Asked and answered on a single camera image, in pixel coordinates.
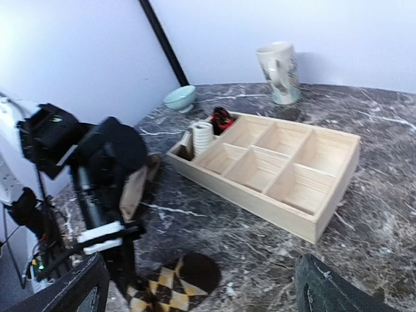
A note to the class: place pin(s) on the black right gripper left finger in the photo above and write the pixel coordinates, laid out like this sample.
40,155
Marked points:
83,288

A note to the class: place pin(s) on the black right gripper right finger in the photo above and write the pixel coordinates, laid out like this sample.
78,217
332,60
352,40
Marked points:
319,288

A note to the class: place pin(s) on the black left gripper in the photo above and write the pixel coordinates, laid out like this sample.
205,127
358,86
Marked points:
101,157

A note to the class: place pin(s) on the brown yellow argyle sock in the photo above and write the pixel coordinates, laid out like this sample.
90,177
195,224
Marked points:
180,285

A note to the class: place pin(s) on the beige ribbed sock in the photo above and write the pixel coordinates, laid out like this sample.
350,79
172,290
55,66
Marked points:
136,185

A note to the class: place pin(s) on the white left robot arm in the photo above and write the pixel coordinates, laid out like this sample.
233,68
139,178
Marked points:
25,201

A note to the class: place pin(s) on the green circuit board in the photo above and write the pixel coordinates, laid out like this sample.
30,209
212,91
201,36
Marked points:
37,267

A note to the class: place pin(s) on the wooden compartment tray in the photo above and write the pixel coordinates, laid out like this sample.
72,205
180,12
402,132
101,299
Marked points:
291,174

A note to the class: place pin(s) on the rolled white ribbed sock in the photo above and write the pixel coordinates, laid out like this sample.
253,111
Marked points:
202,136

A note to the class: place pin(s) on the teal striped ceramic bowl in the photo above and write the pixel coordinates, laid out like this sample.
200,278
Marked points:
181,99

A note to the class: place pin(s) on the rolled red argyle sock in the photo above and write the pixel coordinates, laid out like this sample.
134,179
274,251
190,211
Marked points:
221,120

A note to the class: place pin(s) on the coral pattern ceramic mug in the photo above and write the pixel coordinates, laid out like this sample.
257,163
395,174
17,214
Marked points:
280,69

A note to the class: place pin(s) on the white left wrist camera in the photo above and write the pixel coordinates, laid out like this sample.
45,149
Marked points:
95,238

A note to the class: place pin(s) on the black left corner post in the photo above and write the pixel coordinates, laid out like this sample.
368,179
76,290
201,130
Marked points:
164,42

